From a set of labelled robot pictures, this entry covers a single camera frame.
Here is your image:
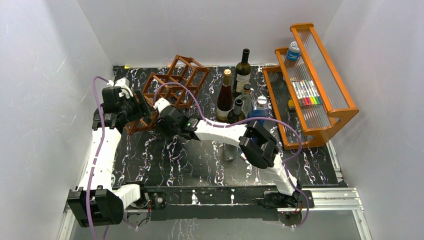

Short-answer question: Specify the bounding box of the brown wooden wine rack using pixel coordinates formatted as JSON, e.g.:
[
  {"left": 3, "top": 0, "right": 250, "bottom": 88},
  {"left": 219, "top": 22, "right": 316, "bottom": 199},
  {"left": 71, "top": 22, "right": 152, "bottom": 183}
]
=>
[{"left": 125, "top": 54, "right": 210, "bottom": 135}]

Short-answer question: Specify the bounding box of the gold-capped red wine bottle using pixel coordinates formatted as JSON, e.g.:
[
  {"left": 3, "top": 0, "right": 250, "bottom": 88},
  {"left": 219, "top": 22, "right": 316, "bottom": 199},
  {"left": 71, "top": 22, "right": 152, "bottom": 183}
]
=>
[{"left": 216, "top": 68, "right": 233, "bottom": 122}]

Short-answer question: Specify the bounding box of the silver-capped dark wine bottle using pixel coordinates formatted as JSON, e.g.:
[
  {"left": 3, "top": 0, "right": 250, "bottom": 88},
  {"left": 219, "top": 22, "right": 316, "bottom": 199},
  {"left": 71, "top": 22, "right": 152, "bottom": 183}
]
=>
[{"left": 226, "top": 99, "right": 246, "bottom": 124}]

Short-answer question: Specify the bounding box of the clear glass corked bottle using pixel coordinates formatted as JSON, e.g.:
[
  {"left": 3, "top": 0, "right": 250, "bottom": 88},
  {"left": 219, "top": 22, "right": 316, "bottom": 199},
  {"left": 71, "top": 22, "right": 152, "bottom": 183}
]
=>
[{"left": 241, "top": 83, "right": 252, "bottom": 119}]

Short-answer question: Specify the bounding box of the dark green wine bottle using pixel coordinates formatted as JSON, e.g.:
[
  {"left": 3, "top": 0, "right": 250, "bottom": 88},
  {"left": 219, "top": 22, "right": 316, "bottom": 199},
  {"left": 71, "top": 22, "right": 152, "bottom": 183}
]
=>
[{"left": 232, "top": 48, "right": 252, "bottom": 97}]

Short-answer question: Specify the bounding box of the blue labelled plastic bottle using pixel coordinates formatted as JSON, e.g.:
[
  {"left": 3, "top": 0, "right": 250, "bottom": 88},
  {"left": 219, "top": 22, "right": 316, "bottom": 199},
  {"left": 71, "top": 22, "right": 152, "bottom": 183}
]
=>
[{"left": 251, "top": 95, "right": 270, "bottom": 118}]

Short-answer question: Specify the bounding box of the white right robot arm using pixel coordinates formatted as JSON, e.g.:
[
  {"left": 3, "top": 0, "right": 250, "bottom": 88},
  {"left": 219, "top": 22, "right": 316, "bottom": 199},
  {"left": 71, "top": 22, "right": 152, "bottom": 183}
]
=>
[{"left": 154, "top": 102, "right": 311, "bottom": 210}]

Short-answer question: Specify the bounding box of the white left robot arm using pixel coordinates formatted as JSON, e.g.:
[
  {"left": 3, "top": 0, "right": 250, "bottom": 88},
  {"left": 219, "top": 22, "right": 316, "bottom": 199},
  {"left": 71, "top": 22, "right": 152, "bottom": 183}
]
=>
[{"left": 67, "top": 86, "right": 151, "bottom": 228}]

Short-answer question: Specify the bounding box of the blue lidded small jar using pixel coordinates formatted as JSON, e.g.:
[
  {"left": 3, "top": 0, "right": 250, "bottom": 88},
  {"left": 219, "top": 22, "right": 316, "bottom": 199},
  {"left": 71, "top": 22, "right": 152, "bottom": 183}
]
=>
[{"left": 286, "top": 41, "right": 301, "bottom": 61}]

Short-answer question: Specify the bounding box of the row of coloured markers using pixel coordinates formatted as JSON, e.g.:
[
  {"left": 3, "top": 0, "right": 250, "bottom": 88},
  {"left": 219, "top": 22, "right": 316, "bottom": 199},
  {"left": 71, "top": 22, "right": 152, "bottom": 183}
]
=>
[{"left": 291, "top": 79, "right": 323, "bottom": 107}]

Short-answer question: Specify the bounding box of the orange wooden display shelf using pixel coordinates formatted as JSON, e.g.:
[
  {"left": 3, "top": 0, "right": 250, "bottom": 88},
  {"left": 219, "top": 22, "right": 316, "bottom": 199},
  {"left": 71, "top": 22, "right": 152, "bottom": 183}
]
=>
[{"left": 262, "top": 22, "right": 359, "bottom": 150}]

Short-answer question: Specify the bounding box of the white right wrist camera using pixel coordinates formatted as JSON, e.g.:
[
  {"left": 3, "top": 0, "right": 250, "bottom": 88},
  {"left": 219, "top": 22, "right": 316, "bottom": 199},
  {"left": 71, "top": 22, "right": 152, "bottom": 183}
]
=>
[{"left": 153, "top": 97, "right": 171, "bottom": 114}]

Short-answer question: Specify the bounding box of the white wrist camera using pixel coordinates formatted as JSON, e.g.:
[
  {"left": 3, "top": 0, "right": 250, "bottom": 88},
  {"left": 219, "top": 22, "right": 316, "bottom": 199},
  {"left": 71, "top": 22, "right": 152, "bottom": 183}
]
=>
[
  {"left": 107, "top": 77, "right": 134, "bottom": 99},
  {"left": 153, "top": 97, "right": 171, "bottom": 114}
]

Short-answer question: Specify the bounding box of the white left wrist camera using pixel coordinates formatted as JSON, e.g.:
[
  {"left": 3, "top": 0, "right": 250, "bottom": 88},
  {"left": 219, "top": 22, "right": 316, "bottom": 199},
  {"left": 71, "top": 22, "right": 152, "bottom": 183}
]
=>
[{"left": 107, "top": 77, "right": 134, "bottom": 99}]

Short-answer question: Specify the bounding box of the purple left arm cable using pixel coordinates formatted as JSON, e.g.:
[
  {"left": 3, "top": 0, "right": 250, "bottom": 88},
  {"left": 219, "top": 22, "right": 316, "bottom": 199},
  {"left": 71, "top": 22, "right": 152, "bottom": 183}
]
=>
[{"left": 86, "top": 76, "right": 140, "bottom": 240}]

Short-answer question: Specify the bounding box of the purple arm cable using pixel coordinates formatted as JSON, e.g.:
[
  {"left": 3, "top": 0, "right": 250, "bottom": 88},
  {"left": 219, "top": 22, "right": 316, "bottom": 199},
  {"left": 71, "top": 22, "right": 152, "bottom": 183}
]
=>
[
  {"left": 152, "top": 81, "right": 311, "bottom": 229},
  {"left": 86, "top": 76, "right": 140, "bottom": 240}
]

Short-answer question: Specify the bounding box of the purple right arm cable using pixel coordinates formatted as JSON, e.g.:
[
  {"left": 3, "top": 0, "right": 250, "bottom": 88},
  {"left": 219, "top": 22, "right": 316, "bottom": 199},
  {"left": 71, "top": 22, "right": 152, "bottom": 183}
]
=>
[{"left": 152, "top": 81, "right": 311, "bottom": 229}]

